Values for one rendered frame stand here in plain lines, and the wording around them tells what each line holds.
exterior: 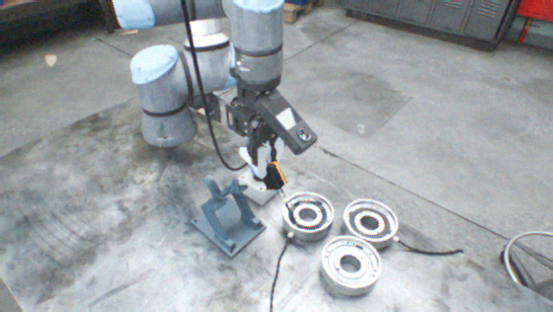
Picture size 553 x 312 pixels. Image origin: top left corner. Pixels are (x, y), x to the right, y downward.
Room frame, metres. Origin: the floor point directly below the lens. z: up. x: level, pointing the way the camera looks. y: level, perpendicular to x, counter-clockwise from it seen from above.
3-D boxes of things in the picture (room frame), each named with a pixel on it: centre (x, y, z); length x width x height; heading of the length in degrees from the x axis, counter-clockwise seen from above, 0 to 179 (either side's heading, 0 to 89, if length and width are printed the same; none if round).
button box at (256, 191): (0.57, 0.04, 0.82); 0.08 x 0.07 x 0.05; 50
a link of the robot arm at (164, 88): (0.81, 0.29, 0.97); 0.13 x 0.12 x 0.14; 113
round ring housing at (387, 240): (0.45, -0.19, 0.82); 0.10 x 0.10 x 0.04
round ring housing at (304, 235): (0.47, -0.07, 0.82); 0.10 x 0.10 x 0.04
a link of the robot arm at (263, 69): (0.51, 0.03, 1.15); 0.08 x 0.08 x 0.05
